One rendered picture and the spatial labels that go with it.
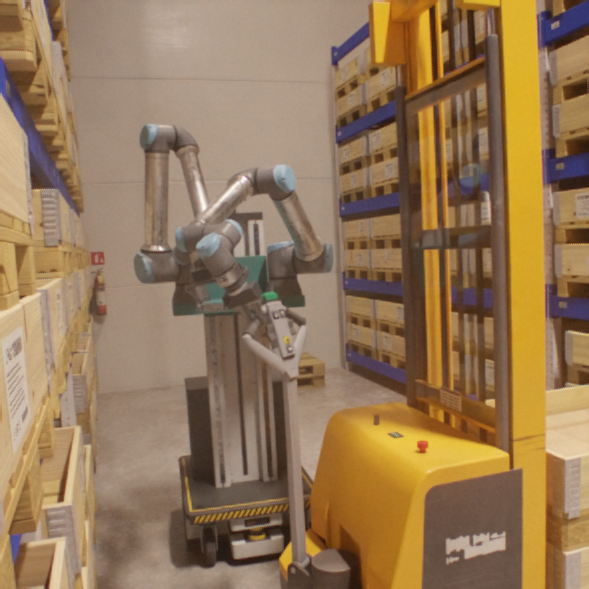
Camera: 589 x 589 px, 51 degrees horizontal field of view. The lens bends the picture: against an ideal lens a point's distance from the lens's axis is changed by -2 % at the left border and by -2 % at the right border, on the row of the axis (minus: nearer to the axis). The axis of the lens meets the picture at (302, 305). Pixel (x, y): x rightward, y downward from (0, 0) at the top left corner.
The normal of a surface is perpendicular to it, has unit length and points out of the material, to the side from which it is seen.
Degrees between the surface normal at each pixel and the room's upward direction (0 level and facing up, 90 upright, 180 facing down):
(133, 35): 90
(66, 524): 90
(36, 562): 90
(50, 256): 90
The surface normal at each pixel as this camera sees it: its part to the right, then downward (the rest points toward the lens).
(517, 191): 0.31, 0.07
